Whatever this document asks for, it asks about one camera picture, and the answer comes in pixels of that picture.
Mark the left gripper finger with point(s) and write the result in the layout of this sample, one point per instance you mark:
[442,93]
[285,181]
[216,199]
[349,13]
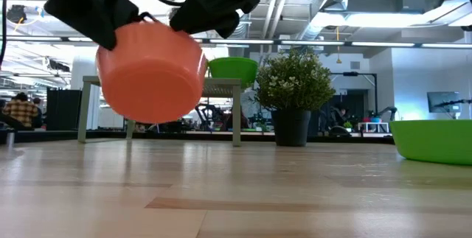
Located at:
[101,31]

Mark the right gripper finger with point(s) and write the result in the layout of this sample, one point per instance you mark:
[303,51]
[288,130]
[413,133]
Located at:
[230,24]
[199,15]

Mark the orange plastic mini bowl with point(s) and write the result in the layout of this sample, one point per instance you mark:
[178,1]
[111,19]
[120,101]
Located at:
[151,83]

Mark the background black robot arm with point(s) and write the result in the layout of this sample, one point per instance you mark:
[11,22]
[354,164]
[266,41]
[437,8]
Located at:
[206,112]
[385,112]

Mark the black ceiling-hung device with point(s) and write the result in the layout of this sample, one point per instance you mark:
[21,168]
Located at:
[16,13]

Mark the black bar with light strips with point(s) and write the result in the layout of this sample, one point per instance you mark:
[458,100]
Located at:
[313,42]

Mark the black cabinet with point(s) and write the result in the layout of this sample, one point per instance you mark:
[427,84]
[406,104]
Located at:
[64,109]

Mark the potted plant in black pot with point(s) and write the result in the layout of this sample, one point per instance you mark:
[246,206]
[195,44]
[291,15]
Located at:
[295,83]

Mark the person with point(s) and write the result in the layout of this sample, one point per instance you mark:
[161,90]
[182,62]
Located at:
[341,112]
[37,101]
[20,111]

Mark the pale green metal shelf stand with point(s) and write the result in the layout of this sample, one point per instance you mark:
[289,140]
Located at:
[236,120]

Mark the small white table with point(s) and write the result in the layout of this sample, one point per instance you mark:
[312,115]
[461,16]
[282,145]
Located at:
[372,123]

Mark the silver corrugated ventilation duct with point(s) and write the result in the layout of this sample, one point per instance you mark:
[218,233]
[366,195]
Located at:
[243,28]

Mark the black table edge rail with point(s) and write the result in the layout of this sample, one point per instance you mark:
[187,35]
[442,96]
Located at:
[184,136]

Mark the wall-mounted monitor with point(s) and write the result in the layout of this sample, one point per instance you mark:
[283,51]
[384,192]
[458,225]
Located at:
[442,101]

